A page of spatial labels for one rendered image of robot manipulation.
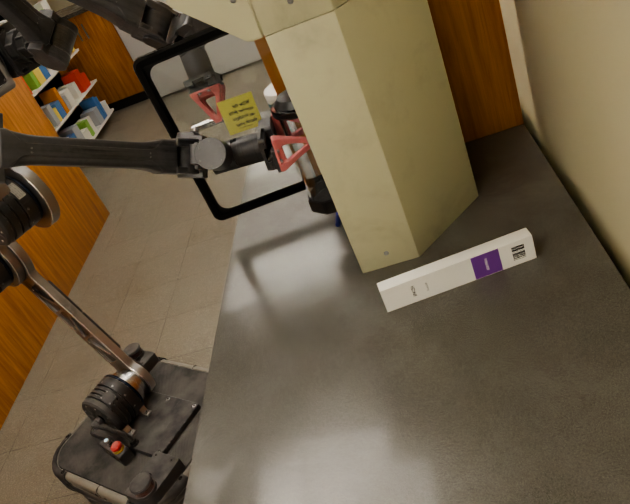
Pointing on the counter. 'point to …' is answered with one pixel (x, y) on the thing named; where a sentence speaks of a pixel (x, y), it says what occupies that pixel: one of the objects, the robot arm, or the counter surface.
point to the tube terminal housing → (375, 118)
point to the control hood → (223, 16)
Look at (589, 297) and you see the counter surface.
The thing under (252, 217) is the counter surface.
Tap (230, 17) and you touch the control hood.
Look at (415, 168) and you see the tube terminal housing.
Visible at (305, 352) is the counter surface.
